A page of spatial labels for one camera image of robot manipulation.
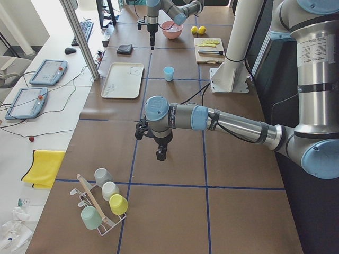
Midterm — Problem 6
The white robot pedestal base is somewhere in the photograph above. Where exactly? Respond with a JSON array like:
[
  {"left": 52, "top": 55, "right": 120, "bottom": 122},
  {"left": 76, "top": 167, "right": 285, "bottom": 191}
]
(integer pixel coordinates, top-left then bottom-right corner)
[{"left": 210, "top": 0, "right": 264, "bottom": 93}]

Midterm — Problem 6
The pink bowl of ice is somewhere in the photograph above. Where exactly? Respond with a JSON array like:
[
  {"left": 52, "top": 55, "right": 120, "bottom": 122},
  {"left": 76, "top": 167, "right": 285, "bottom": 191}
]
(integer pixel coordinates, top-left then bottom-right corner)
[{"left": 160, "top": 21, "right": 183, "bottom": 39}]

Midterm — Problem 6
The white cup on rack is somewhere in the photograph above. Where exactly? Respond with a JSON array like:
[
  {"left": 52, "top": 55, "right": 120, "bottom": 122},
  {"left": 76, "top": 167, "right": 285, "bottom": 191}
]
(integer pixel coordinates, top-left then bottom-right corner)
[{"left": 102, "top": 181, "right": 120, "bottom": 201}]

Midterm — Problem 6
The yellow cup on rack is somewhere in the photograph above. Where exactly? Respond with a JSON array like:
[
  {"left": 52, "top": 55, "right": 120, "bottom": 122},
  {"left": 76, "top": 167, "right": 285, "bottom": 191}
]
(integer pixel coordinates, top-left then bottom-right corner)
[{"left": 109, "top": 194, "right": 128, "bottom": 215}]

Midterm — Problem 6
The yellow cloth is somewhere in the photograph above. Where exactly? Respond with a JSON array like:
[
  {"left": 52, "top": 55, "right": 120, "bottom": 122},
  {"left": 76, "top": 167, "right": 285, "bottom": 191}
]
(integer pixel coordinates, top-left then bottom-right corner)
[{"left": 21, "top": 150, "right": 65, "bottom": 189}]

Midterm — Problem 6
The mint green cup on rack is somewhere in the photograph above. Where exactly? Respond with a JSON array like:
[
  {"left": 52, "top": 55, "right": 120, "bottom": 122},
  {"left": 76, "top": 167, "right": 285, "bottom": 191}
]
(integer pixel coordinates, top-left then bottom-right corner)
[{"left": 81, "top": 206, "right": 102, "bottom": 230}]

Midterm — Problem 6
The wooden cutting board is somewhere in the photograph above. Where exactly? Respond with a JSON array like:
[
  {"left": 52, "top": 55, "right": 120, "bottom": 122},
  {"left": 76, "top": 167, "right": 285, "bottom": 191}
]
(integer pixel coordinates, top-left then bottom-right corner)
[{"left": 194, "top": 38, "right": 225, "bottom": 64}]

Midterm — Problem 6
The white wire cup rack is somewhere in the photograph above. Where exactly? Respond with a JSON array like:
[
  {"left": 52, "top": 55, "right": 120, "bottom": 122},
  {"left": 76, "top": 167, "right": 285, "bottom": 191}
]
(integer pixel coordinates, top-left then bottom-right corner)
[{"left": 70, "top": 174, "right": 127, "bottom": 237}]

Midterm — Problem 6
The black keyboard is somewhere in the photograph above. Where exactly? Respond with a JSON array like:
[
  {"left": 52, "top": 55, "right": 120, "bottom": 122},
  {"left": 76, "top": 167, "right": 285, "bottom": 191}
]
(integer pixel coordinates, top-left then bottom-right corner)
[{"left": 71, "top": 21, "right": 94, "bottom": 46}]

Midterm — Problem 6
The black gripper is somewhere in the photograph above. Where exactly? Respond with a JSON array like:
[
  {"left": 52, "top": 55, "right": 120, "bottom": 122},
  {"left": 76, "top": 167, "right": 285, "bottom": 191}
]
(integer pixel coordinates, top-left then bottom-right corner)
[
  {"left": 152, "top": 129, "right": 173, "bottom": 161},
  {"left": 147, "top": 23, "right": 158, "bottom": 50}
]

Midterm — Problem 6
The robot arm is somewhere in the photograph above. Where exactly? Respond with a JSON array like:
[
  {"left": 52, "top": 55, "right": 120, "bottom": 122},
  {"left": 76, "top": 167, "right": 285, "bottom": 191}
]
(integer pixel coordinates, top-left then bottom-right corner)
[
  {"left": 145, "top": 0, "right": 204, "bottom": 50},
  {"left": 135, "top": 1, "right": 338, "bottom": 179}
]

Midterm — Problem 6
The crumpled white paper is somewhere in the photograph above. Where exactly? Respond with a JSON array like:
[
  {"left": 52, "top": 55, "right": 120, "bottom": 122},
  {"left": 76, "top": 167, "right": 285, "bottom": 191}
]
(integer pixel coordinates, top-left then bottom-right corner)
[{"left": 1, "top": 207, "right": 33, "bottom": 252}]

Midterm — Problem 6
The blue teach pendant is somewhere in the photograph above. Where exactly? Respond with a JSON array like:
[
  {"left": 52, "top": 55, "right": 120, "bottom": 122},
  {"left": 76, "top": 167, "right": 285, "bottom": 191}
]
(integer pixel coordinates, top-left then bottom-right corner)
[
  {"left": 29, "top": 59, "right": 68, "bottom": 86},
  {"left": 5, "top": 87, "right": 48, "bottom": 120}
]

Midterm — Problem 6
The folded grey cloth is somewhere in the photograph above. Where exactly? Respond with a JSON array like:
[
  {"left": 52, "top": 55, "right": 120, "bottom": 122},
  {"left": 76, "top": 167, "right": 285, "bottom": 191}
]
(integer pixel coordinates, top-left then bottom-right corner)
[{"left": 116, "top": 44, "right": 133, "bottom": 55}]

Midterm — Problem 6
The aluminium frame post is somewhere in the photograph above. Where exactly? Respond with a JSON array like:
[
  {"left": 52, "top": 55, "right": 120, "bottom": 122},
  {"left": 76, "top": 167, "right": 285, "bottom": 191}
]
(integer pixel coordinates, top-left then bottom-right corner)
[{"left": 60, "top": 0, "right": 100, "bottom": 80}]

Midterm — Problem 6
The upper whole lemon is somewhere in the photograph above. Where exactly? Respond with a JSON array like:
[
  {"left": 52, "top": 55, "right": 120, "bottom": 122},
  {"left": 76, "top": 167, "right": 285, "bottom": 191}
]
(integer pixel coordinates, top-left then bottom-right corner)
[{"left": 191, "top": 26, "right": 198, "bottom": 34}]

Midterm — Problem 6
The cream bear serving tray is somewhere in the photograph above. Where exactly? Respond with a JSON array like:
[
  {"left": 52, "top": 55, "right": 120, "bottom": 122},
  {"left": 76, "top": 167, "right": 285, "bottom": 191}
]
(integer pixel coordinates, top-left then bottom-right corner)
[{"left": 101, "top": 62, "right": 144, "bottom": 99}]

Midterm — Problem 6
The far blue teach pendant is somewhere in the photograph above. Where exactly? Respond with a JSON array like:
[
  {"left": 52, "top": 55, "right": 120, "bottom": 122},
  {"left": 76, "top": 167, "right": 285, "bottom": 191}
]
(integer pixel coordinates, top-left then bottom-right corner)
[{"left": 29, "top": 59, "right": 68, "bottom": 86}]

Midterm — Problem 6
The whole lemon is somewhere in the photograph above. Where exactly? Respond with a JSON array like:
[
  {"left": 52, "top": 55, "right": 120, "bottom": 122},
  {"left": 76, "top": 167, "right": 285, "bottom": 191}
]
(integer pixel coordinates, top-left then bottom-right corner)
[
  {"left": 191, "top": 26, "right": 198, "bottom": 34},
  {"left": 197, "top": 26, "right": 206, "bottom": 35}
]

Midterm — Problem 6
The near blue teach pendant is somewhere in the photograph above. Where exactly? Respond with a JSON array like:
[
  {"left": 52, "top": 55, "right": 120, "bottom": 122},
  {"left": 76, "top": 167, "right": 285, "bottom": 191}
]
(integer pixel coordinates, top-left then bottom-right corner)
[{"left": 5, "top": 87, "right": 48, "bottom": 120}]

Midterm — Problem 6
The grey cup on rack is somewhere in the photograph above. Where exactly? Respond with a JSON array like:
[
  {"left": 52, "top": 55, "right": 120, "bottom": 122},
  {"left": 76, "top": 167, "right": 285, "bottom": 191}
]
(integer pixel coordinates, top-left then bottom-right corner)
[{"left": 94, "top": 168, "right": 113, "bottom": 188}]

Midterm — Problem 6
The black computer mouse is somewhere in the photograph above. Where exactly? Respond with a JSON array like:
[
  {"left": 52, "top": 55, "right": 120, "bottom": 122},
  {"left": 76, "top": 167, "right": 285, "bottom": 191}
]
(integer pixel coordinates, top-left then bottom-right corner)
[{"left": 64, "top": 47, "right": 77, "bottom": 55}]

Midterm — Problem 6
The yellow plastic knife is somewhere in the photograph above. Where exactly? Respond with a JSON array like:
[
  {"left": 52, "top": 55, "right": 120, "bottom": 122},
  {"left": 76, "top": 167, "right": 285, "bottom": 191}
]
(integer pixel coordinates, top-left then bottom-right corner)
[{"left": 195, "top": 44, "right": 216, "bottom": 48}]

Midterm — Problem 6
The light blue plastic cup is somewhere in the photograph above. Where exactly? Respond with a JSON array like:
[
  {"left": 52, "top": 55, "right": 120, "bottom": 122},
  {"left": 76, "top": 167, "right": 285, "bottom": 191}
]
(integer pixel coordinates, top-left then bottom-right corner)
[{"left": 163, "top": 66, "right": 174, "bottom": 81}]

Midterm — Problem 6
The lower whole lemon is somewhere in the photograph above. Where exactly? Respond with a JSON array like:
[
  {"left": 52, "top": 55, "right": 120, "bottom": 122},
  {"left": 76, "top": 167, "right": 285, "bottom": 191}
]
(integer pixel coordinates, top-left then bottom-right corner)
[{"left": 197, "top": 26, "right": 206, "bottom": 35}]

